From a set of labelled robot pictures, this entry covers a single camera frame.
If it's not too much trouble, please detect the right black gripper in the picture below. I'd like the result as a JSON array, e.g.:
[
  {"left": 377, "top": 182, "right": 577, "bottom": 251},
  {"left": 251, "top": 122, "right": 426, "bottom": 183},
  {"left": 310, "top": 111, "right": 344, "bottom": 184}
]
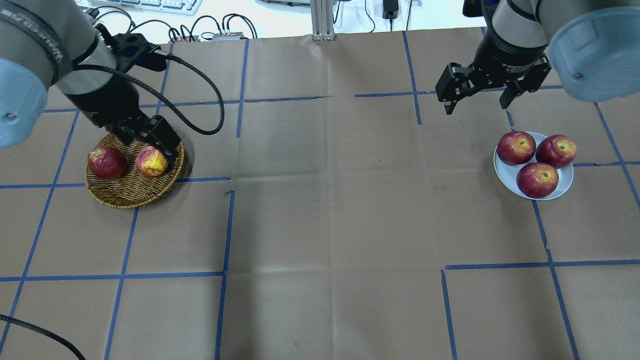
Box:
[{"left": 435, "top": 54, "right": 552, "bottom": 116}]

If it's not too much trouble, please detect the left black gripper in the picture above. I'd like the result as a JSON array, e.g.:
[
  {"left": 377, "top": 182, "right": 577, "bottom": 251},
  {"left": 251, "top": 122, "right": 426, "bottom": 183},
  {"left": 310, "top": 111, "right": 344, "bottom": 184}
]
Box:
[{"left": 105, "top": 111, "right": 182, "bottom": 164}]

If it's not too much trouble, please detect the yellow-red apple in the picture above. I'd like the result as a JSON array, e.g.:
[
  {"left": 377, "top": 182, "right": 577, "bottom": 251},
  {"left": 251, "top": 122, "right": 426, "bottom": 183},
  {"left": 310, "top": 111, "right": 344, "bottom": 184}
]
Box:
[{"left": 134, "top": 146, "right": 169, "bottom": 178}]

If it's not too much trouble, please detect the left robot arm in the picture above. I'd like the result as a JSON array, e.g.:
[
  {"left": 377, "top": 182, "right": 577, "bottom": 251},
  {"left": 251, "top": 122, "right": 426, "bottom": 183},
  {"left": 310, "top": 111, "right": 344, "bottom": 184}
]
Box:
[{"left": 0, "top": 0, "right": 181, "bottom": 161}]

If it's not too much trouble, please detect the brown wicker basket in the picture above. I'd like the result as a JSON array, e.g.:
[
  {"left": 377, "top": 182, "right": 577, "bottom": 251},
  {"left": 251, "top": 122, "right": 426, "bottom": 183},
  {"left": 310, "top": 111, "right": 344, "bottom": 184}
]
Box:
[{"left": 84, "top": 133, "right": 186, "bottom": 209}]

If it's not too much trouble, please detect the red apple on plate left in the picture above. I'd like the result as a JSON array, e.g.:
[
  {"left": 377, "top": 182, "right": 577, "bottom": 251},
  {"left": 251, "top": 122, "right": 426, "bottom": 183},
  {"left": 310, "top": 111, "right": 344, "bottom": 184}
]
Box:
[{"left": 496, "top": 131, "right": 537, "bottom": 166}]

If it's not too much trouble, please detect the red apple on plate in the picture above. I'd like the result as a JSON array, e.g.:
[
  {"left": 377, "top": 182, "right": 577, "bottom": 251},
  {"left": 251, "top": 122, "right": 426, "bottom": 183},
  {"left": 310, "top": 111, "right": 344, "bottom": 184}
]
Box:
[
  {"left": 535, "top": 134, "right": 578, "bottom": 169},
  {"left": 496, "top": 131, "right": 537, "bottom": 166},
  {"left": 516, "top": 162, "right": 560, "bottom": 199}
]

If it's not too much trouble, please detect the dark red apple in basket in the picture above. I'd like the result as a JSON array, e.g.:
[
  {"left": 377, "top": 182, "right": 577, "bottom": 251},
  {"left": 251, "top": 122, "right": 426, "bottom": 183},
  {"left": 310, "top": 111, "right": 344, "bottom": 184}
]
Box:
[{"left": 87, "top": 146, "right": 129, "bottom": 179}]

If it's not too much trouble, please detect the light blue plate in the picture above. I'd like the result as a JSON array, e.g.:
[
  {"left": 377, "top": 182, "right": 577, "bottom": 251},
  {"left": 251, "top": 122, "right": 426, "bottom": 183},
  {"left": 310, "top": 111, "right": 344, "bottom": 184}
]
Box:
[{"left": 493, "top": 131, "right": 574, "bottom": 200}]

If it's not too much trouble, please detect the red apple on plate back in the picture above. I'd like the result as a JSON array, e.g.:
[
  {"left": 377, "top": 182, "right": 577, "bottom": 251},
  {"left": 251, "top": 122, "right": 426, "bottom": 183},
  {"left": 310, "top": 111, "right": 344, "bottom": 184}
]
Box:
[{"left": 535, "top": 134, "right": 578, "bottom": 169}]

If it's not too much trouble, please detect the red apple on plate front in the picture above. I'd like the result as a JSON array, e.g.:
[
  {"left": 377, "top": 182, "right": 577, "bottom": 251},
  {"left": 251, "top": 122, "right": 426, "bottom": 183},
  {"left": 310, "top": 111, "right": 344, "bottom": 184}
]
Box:
[{"left": 516, "top": 162, "right": 560, "bottom": 199}]

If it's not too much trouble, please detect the black power adapter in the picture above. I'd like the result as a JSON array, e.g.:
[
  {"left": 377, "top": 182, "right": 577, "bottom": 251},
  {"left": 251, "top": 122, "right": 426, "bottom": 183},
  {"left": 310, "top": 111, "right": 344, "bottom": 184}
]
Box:
[{"left": 382, "top": 0, "right": 400, "bottom": 20}]

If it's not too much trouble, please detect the white keyboard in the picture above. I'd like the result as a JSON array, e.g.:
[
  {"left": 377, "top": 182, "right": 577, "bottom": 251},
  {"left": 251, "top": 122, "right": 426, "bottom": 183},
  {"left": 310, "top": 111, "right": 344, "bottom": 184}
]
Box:
[{"left": 88, "top": 0, "right": 204, "bottom": 16}]

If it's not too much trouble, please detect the black braided left cable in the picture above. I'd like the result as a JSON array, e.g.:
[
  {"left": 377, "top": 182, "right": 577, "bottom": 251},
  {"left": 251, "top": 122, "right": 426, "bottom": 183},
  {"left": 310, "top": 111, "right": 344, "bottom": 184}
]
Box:
[{"left": 75, "top": 50, "right": 226, "bottom": 136}]

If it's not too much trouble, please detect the black braided cable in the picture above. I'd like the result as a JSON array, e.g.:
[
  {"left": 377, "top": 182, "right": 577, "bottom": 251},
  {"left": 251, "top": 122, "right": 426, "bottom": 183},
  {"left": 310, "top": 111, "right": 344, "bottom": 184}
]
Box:
[
  {"left": 0, "top": 314, "right": 87, "bottom": 360},
  {"left": 75, "top": 50, "right": 226, "bottom": 136}
]

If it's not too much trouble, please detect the aluminium frame post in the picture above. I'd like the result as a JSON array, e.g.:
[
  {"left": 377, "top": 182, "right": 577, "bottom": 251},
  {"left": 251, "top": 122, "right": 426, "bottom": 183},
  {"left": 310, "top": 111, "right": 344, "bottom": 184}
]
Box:
[{"left": 310, "top": 0, "right": 336, "bottom": 41}]

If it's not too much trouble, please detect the black braided right cable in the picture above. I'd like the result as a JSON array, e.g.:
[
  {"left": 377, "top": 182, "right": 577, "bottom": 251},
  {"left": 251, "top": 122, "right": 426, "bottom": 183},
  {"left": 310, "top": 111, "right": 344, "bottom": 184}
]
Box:
[{"left": 0, "top": 314, "right": 87, "bottom": 360}]

